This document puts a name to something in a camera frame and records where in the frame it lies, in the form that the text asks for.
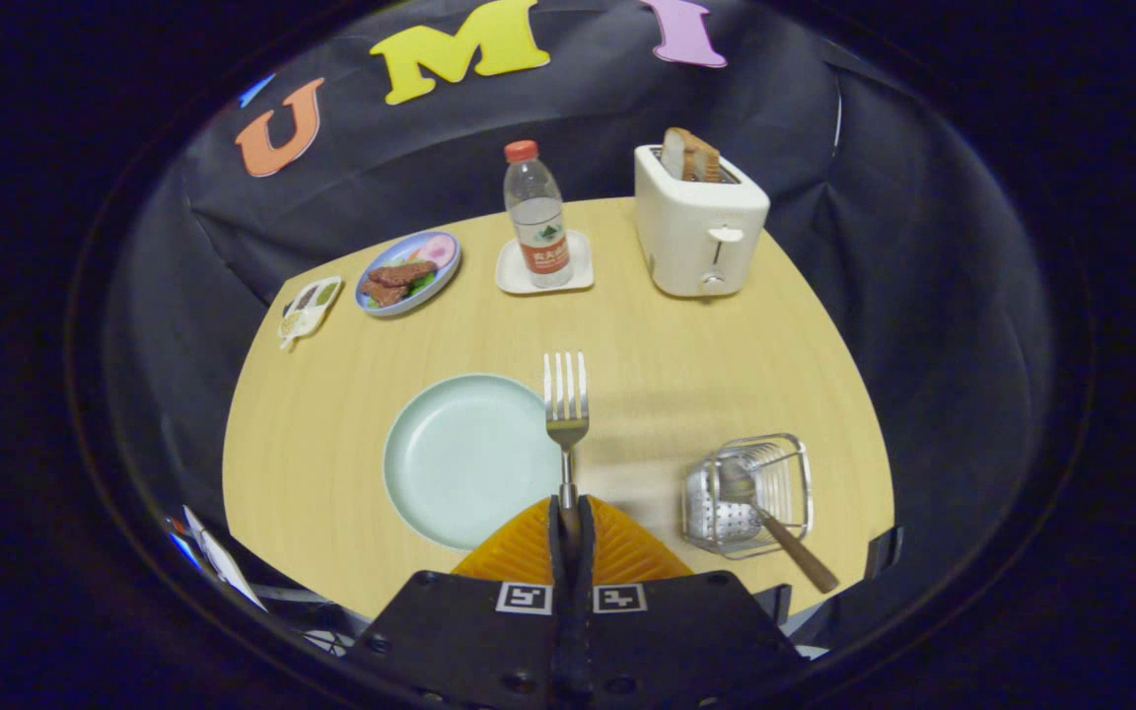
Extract metal wire basket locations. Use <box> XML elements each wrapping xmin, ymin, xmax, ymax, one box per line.
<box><xmin>681</xmin><ymin>433</ymin><xmax>815</xmax><ymax>561</ymax></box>

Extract white square coaster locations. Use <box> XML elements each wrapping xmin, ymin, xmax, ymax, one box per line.
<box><xmin>495</xmin><ymin>230</ymin><xmax>596</xmax><ymax>296</ymax></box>

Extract clear plastic water bottle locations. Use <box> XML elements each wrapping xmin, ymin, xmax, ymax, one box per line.
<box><xmin>503</xmin><ymin>140</ymin><xmax>575</xmax><ymax>289</ymax></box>

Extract white toaster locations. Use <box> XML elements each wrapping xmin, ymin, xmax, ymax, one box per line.
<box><xmin>633</xmin><ymin>144</ymin><xmax>771</xmax><ymax>299</ymax></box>

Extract blue plate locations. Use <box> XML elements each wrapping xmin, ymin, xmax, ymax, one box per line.
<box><xmin>355</xmin><ymin>230</ymin><xmax>462</xmax><ymax>318</ymax></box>

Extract wooden handled fork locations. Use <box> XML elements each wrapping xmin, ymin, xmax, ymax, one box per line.
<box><xmin>542</xmin><ymin>351</ymin><xmax>591</xmax><ymax>514</ymax></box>

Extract white sauce dish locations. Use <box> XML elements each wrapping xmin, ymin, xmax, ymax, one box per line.
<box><xmin>277</xmin><ymin>276</ymin><xmax>344</xmax><ymax>351</ymax></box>

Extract pale green plate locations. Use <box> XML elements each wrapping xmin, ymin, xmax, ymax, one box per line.
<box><xmin>383</xmin><ymin>373</ymin><xmax>564</xmax><ymax>551</ymax></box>

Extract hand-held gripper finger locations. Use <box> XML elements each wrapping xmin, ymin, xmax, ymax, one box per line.
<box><xmin>573</xmin><ymin>493</ymin><xmax>811</xmax><ymax>709</ymax></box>
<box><xmin>344</xmin><ymin>493</ymin><xmax>574</xmax><ymax>709</ymax></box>

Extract white sheet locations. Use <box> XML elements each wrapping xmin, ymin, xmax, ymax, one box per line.
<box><xmin>181</xmin><ymin>505</ymin><xmax>268</xmax><ymax>612</ymax></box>

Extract wooden handled spoon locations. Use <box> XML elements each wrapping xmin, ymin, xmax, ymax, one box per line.
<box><xmin>718</xmin><ymin>459</ymin><xmax>840</xmax><ymax>595</ymax></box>

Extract toast slice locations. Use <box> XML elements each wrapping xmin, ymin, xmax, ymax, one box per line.
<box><xmin>688</xmin><ymin>136</ymin><xmax>723</xmax><ymax>184</ymax></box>
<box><xmin>662</xmin><ymin>127</ymin><xmax>697</xmax><ymax>181</ymax></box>

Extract brown meat pieces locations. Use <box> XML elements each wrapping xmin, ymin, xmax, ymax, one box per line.
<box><xmin>361</xmin><ymin>259</ymin><xmax>439</xmax><ymax>307</ymax></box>

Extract black backdrop cloth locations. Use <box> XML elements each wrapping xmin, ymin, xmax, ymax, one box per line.
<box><xmin>100</xmin><ymin>0</ymin><xmax>1057</xmax><ymax>652</ymax></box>

